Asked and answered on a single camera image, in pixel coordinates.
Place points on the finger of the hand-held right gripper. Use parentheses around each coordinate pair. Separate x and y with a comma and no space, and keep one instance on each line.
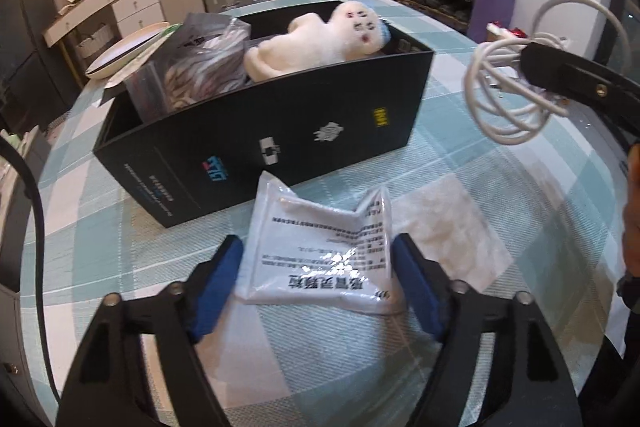
(575,77)

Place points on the red snack bag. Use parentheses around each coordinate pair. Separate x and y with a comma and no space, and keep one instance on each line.
(515,32)

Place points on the person's right hand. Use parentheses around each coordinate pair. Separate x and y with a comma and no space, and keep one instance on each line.
(633,242)

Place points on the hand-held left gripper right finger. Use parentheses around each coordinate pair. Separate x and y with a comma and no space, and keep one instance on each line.
(415,287)

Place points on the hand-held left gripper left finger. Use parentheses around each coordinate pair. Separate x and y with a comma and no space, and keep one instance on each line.
(215,287)

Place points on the white dresser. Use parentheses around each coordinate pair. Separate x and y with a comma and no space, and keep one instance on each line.
(135,2)

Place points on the grey refrigerator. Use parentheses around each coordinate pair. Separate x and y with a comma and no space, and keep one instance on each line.
(30,37)

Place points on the purple bag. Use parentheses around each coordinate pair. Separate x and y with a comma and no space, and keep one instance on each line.
(492,7)

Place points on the black cardboard box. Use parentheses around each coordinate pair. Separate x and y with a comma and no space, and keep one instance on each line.
(300,122)

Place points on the white oval tray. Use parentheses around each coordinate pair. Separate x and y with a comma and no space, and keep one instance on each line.
(115,59)

